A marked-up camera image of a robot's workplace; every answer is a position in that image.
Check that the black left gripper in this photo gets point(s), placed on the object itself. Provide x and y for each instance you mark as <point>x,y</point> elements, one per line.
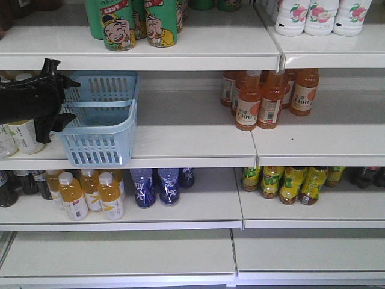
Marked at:
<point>39,98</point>

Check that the light blue plastic basket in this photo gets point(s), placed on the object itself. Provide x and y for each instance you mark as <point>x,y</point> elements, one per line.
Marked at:
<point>105,106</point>

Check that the pale yellow juice bottle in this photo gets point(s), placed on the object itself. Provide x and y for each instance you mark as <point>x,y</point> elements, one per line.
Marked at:
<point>24,135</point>

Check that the orange juice bottle white label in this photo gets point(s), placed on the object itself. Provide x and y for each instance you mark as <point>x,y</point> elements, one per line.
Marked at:
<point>52,177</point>
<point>110,196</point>
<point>73,196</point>
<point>89,183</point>

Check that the dark soy sauce bottle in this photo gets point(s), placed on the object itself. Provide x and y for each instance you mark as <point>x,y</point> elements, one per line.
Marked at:
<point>8,194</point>
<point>27,181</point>
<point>42,185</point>

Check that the blue sports drink bottle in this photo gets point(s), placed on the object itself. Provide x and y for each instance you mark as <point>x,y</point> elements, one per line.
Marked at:
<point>144,188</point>
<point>169,178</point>

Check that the orange C100 drink bottle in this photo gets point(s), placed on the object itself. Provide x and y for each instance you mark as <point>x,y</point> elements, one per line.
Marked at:
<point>304,92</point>
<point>249,101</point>
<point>272,95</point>

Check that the yellow label iced tea bottle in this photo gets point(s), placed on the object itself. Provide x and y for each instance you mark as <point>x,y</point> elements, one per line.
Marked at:
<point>250,178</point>
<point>314,180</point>
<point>292,181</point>
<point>270,181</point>

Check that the white store shelving unit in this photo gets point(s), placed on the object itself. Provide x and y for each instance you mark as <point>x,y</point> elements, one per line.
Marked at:
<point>217,235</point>

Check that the white peach drink bottle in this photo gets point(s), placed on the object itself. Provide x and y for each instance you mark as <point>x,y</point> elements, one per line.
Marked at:
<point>350,17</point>
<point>291,17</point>
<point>320,17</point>

